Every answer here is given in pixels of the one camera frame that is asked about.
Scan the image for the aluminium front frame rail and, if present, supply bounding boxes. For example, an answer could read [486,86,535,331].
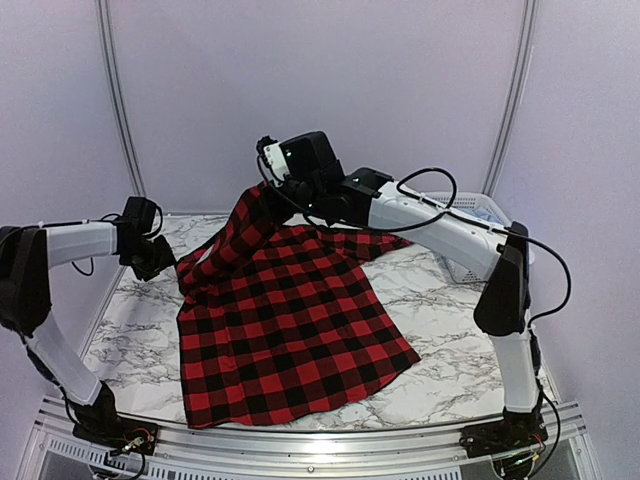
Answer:
[16,396,603,479]

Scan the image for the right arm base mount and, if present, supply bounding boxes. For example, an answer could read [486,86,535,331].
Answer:
[459,406,548,458]

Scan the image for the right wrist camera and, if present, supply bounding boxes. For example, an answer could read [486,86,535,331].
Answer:
[256,136,290,186]

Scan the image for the aluminium corner post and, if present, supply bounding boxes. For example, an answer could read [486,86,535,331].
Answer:
[95,0,147,197]
[481,0,539,197]

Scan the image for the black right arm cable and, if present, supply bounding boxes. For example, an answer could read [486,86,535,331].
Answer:
[254,149,572,321]

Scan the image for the red black plaid shirt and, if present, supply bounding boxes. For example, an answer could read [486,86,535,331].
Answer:
[176,184,419,429]

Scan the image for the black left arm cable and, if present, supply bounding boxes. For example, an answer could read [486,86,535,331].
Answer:
[69,205,164,276]

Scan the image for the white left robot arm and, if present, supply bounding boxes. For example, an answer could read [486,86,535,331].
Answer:
[1,196,175,406]

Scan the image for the light blue shirt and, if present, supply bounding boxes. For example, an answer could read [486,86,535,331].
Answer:
[469,207,504,225]

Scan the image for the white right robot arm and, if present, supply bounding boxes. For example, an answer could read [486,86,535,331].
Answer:
[256,131,541,448]

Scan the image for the white plastic basket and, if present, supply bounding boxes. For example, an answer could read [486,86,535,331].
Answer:
[442,192,512,284]

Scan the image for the left aluminium corner post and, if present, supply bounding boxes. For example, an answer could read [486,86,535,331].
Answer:
[95,0,147,197]

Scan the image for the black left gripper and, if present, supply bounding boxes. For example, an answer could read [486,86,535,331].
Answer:
[123,234,176,281]

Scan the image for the right aluminium corner post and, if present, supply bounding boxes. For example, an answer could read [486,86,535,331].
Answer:
[481,0,539,197]

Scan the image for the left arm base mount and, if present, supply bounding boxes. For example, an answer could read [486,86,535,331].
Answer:
[65,384,159,456]

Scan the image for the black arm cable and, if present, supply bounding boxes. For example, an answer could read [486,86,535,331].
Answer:
[254,149,572,321]
[69,205,164,276]

